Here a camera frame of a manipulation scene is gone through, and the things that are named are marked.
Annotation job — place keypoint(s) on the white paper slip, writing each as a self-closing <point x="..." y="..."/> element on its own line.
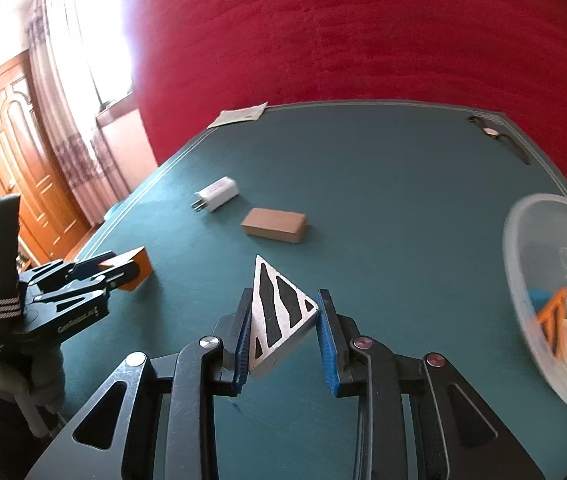
<point x="238" y="115"/>

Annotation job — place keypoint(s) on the bright window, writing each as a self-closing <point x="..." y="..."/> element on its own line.
<point x="108" y="35"/>

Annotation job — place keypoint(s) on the plain wooden rectangular block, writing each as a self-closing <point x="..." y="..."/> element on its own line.
<point x="273" y="222"/>

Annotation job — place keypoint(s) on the white charger plug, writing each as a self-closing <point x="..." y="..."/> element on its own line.
<point x="218" y="191"/>

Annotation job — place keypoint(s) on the white black-striped triangular block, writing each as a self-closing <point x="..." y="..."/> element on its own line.
<point x="283" y="320"/>

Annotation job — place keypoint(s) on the black wristwatch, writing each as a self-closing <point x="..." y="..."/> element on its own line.
<point x="489" y="131"/>

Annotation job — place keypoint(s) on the person's left hand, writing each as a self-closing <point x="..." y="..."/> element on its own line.
<point x="46" y="375"/>

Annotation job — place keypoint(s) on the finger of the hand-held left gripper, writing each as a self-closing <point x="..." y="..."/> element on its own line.
<point x="88" y="269"/>
<point x="113" y="280"/>

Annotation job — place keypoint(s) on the blue block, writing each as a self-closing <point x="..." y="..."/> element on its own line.
<point x="538" y="297"/>

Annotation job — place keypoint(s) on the clear plastic container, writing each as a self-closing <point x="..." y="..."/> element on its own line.
<point x="518" y="260"/>

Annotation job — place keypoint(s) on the green mat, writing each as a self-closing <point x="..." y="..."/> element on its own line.
<point x="413" y="210"/>

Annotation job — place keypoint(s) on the orange wooden block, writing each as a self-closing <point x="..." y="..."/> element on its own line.
<point x="138" y="272"/>

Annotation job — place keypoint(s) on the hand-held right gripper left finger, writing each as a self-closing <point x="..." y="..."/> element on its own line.
<point x="242" y="355"/>

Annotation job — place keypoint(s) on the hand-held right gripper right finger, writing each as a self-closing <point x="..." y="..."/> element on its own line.
<point x="326" y="355"/>

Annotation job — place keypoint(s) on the brown wooden door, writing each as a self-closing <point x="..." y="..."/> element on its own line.
<point x="18" y="135"/>

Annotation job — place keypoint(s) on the pink patterned curtain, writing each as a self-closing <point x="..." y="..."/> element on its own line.
<point x="78" y="160"/>

